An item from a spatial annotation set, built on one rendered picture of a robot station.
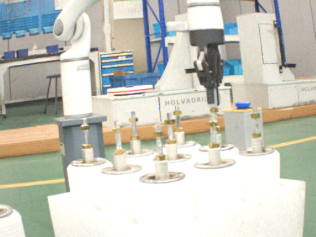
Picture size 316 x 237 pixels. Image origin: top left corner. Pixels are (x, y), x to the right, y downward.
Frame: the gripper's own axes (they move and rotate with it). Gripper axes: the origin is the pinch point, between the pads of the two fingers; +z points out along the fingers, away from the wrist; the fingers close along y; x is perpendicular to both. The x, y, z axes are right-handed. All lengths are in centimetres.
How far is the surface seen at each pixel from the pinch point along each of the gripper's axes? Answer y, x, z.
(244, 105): 16.9, -1.7, 3.4
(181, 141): 4.3, 9.7, 9.8
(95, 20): 711, 487, -110
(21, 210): 16, 75, 36
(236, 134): 15.3, 0.2, 10.1
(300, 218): -3.3, -20.3, 25.7
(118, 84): 393, 256, 9
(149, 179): -29.0, 0.7, 10.4
